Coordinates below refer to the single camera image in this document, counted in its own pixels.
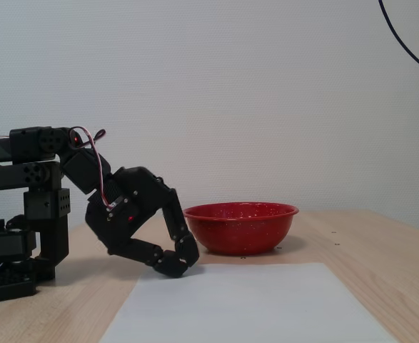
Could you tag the red speckled bowl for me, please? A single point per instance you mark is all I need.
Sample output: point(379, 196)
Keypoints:
point(245, 228)

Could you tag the white paper sheet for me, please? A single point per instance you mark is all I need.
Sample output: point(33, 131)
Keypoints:
point(252, 307)

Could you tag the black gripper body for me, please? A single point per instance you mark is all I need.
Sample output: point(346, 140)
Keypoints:
point(138, 204)

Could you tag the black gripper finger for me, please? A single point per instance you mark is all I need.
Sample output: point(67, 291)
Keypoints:
point(178, 225)
point(148, 255)

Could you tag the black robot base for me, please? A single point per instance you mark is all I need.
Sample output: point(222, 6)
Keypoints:
point(2, 286)

